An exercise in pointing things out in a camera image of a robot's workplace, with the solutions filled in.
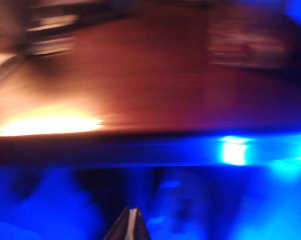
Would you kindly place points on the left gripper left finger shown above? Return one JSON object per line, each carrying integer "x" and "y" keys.
{"x": 120, "y": 228}

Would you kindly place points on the clear glass cup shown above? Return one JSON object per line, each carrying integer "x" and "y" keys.
{"x": 248, "y": 50}

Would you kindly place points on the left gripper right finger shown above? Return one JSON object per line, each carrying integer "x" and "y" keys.
{"x": 141, "y": 228}

